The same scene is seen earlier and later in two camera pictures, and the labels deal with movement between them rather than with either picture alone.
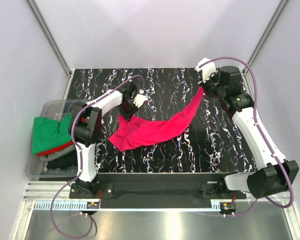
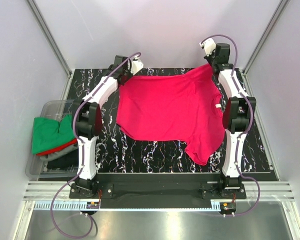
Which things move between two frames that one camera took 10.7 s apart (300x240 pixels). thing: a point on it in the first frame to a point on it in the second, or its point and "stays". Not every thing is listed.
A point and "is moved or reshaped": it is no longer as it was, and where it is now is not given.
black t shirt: x=68 y=162 stays
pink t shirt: x=137 y=130 is moved or reshaped
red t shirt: x=55 y=149 stays
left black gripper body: x=127 y=109 to x=127 y=73
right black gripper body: x=211 y=86 to x=211 y=59
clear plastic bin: x=35 y=167 stays
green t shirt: x=48 y=133 stays
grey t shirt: x=51 y=155 stays
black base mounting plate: x=158 y=190 stays
